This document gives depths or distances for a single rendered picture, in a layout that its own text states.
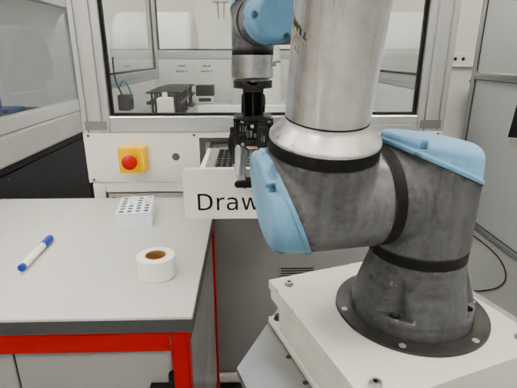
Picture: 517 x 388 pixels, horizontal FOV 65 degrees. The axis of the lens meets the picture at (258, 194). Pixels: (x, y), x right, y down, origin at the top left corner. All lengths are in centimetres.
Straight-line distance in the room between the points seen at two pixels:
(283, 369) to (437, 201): 29
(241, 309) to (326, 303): 85
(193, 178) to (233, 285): 59
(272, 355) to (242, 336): 87
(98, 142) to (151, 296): 62
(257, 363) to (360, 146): 33
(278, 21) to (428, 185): 32
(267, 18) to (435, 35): 71
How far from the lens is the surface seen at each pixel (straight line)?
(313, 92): 38
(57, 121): 192
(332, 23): 37
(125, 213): 101
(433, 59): 126
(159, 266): 76
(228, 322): 144
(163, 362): 78
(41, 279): 86
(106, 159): 125
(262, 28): 62
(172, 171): 121
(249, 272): 134
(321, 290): 60
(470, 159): 48
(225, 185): 85
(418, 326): 52
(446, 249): 50
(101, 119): 124
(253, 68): 74
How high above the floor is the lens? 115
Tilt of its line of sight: 19 degrees down
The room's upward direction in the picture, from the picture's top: straight up
